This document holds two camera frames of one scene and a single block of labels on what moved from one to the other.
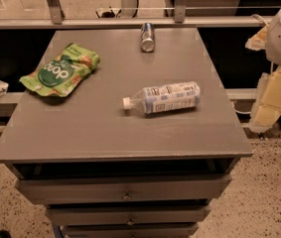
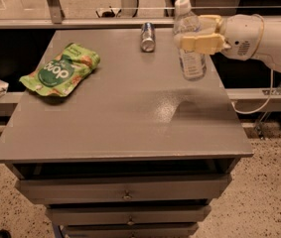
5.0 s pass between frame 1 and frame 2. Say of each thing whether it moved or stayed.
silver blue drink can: stayed
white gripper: moved
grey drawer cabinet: stayed
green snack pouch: stayed
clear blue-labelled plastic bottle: moved
